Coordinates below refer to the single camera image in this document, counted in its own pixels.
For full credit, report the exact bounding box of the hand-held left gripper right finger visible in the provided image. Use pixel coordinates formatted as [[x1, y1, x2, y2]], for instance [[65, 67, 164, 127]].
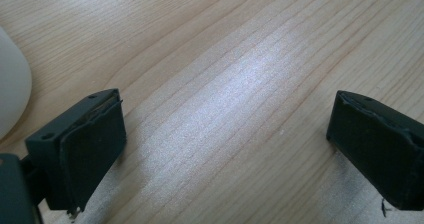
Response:
[[325, 90, 424, 212]]

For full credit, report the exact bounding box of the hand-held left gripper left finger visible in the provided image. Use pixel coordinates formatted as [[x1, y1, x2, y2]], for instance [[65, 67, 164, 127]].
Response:
[[24, 88, 128, 216]]

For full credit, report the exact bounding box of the white round object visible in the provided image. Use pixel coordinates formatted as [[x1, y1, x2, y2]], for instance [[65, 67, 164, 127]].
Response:
[[0, 26, 33, 141]]

